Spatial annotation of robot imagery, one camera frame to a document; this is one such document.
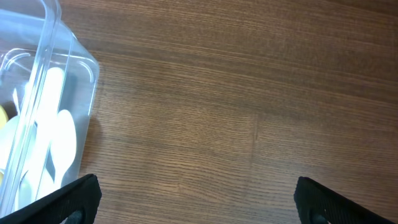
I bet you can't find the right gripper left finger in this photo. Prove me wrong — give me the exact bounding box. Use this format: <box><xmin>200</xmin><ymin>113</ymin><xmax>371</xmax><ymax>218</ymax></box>
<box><xmin>1</xmin><ymin>174</ymin><xmax>102</xmax><ymax>224</ymax></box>

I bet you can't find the right clear plastic container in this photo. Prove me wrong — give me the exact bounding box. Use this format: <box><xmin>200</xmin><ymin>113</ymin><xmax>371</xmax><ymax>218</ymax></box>
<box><xmin>1</xmin><ymin>0</ymin><xmax>100</xmax><ymax>217</ymax></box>

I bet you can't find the white plastic spoon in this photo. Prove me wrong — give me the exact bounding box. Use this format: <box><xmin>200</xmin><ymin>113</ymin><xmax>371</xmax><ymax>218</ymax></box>
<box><xmin>15</xmin><ymin>67</ymin><xmax>65</xmax><ymax>208</ymax></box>

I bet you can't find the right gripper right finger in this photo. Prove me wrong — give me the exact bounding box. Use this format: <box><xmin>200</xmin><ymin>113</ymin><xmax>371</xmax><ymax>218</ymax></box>
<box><xmin>294</xmin><ymin>177</ymin><xmax>393</xmax><ymax>224</ymax></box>

